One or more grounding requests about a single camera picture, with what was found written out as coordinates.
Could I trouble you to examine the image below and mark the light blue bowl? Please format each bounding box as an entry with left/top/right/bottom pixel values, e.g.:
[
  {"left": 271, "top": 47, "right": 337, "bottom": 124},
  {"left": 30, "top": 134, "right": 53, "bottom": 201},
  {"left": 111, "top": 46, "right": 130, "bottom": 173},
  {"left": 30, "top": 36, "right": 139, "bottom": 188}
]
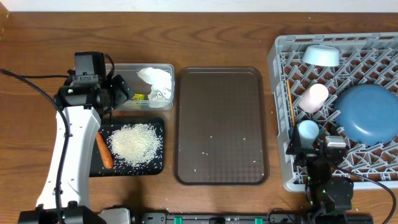
[{"left": 302, "top": 45, "right": 340, "bottom": 67}]

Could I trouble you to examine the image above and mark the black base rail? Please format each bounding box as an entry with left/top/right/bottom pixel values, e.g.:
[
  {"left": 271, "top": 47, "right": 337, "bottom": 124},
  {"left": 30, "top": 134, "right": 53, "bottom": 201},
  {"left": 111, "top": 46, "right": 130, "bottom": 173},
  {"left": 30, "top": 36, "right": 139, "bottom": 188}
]
[{"left": 96, "top": 212, "right": 374, "bottom": 224}]

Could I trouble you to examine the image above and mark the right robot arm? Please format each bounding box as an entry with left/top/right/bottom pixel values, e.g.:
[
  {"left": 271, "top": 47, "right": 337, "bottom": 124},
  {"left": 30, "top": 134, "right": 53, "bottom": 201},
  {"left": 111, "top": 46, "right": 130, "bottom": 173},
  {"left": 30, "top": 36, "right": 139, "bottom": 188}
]
[{"left": 286, "top": 127, "right": 353, "bottom": 223}]

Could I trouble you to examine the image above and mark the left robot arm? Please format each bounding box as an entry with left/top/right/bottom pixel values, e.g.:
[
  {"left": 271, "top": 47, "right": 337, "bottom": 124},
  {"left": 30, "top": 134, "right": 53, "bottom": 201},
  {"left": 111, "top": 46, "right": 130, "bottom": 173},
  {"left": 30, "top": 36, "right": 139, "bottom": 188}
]
[{"left": 18, "top": 52, "right": 134, "bottom": 223}]

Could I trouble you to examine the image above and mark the foil snack wrapper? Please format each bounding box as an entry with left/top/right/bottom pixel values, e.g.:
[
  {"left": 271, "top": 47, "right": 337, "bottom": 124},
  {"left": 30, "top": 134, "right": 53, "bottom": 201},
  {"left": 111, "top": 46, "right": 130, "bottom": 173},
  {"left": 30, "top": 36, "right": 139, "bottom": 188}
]
[{"left": 131, "top": 93, "right": 145, "bottom": 101}]

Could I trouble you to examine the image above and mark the brown serving tray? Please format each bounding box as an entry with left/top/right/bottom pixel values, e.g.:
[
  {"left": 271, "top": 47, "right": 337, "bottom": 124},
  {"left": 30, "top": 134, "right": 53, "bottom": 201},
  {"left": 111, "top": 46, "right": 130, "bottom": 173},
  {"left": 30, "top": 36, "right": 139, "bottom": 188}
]
[{"left": 174, "top": 67, "right": 269, "bottom": 185}]

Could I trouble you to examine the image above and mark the white paper napkin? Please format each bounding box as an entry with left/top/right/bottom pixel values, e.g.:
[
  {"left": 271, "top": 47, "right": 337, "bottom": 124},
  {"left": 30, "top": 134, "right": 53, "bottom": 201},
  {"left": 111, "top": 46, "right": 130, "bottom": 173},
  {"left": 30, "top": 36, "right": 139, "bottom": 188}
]
[{"left": 137, "top": 67, "right": 172, "bottom": 101}]

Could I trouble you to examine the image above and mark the light blue cup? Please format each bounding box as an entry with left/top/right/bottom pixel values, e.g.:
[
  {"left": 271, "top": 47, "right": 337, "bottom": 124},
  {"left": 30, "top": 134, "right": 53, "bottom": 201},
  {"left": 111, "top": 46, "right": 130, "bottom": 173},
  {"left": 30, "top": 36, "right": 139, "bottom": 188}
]
[{"left": 297, "top": 120, "right": 319, "bottom": 148}]

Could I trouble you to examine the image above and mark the grey dishwasher rack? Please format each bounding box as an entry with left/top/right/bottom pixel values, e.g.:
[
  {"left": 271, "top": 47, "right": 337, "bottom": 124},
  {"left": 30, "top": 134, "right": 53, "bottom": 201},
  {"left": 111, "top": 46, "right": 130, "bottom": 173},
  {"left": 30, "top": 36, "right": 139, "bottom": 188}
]
[{"left": 267, "top": 32, "right": 397, "bottom": 192}]

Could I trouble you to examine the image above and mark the pink cup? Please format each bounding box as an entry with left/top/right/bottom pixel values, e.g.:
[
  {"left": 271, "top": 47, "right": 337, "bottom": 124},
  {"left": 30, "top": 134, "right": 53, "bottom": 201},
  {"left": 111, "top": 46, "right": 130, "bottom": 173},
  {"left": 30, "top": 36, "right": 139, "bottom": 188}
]
[{"left": 298, "top": 83, "right": 329, "bottom": 113}]

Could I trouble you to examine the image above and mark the wooden chopstick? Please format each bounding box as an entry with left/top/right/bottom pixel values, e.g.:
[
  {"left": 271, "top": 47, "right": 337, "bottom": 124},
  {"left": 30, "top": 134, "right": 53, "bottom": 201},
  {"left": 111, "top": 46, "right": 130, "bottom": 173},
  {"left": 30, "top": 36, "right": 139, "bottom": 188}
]
[{"left": 286, "top": 80, "right": 295, "bottom": 128}]

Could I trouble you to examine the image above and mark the black plastic tray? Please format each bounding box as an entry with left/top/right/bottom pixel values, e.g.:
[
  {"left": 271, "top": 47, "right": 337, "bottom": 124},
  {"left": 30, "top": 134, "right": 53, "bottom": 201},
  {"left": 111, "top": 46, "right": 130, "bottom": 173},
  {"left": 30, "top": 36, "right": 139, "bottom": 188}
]
[{"left": 90, "top": 117, "right": 165, "bottom": 177}]

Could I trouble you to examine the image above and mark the clear plastic bin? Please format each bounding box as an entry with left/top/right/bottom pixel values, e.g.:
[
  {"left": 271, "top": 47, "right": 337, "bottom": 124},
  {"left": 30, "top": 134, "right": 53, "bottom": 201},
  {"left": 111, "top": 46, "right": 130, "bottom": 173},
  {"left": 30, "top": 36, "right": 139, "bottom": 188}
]
[{"left": 106, "top": 63, "right": 174, "bottom": 111}]

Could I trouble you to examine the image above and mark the pile of white rice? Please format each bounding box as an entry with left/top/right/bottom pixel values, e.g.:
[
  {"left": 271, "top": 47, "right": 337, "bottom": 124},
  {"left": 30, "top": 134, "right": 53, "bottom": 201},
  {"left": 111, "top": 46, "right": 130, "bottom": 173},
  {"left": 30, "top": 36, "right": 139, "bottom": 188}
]
[{"left": 106, "top": 123, "right": 164, "bottom": 171}]

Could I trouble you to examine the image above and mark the orange carrot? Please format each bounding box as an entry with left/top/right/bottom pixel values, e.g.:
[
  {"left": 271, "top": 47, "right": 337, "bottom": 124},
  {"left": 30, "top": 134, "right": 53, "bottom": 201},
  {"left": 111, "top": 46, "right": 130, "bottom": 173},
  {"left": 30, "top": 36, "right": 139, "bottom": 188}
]
[{"left": 96, "top": 132, "right": 114, "bottom": 169}]

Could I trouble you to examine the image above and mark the dark blue plate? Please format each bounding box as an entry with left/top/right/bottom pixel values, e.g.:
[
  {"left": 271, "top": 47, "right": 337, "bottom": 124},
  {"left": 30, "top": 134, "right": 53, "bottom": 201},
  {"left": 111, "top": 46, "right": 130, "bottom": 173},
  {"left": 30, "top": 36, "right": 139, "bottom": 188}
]
[{"left": 334, "top": 84, "right": 397, "bottom": 146}]

